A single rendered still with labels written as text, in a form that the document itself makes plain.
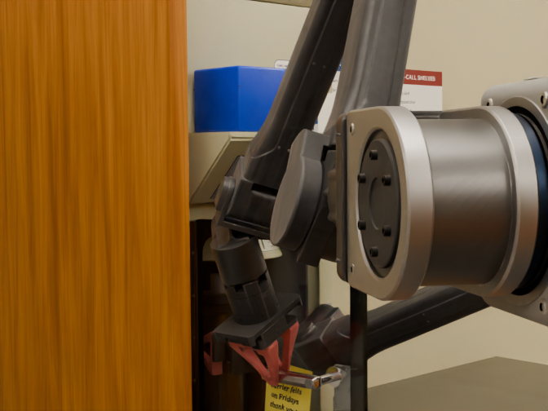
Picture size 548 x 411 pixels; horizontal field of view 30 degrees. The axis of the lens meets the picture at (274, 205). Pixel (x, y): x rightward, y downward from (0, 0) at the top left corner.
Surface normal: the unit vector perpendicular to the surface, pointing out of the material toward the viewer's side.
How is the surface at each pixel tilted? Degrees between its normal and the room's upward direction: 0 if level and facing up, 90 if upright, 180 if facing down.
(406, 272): 130
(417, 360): 90
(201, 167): 90
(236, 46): 90
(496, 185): 79
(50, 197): 90
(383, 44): 71
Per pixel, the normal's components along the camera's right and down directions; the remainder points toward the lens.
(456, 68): 0.68, 0.04
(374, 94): 0.28, -0.29
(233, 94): -0.73, 0.04
